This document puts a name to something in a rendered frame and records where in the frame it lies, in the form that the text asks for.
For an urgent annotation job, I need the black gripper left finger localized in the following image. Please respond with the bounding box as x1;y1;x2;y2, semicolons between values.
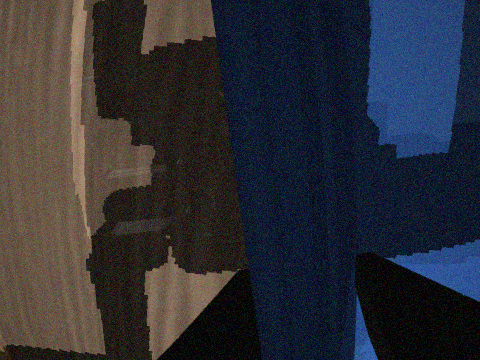
157;269;263;360

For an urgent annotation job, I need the blue plastic tray with white wire bars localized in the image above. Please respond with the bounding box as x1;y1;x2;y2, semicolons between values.
211;0;480;360

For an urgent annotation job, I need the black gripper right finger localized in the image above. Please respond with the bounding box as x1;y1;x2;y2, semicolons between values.
355;252;480;360

